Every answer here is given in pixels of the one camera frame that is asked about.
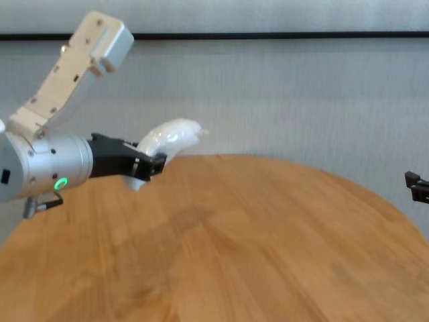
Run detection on white plastic-wrapped sandbag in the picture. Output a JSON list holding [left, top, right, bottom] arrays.
[[122, 117, 210, 192]]

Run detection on left arm connector cable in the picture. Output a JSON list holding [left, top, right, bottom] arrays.
[[22, 191, 64, 219]]

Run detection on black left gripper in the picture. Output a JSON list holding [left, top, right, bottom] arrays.
[[87, 133, 168, 182]]

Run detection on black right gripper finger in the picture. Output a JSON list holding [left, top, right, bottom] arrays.
[[404, 170, 429, 204]]

